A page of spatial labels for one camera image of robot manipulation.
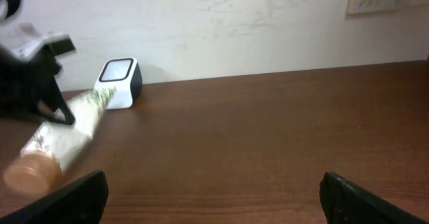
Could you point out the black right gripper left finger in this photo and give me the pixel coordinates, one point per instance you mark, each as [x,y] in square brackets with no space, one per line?
[82,201]

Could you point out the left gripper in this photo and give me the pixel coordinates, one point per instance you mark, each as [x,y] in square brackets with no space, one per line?
[25,83]

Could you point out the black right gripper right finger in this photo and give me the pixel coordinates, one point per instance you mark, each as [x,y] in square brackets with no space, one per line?
[344,202]

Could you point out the white leafy cream tube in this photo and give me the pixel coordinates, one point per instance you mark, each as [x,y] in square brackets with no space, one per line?
[54,147]

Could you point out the white barcode scanner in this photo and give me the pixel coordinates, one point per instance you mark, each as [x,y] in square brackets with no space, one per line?
[124,76]

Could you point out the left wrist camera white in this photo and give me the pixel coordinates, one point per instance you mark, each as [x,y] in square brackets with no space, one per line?
[56,44]

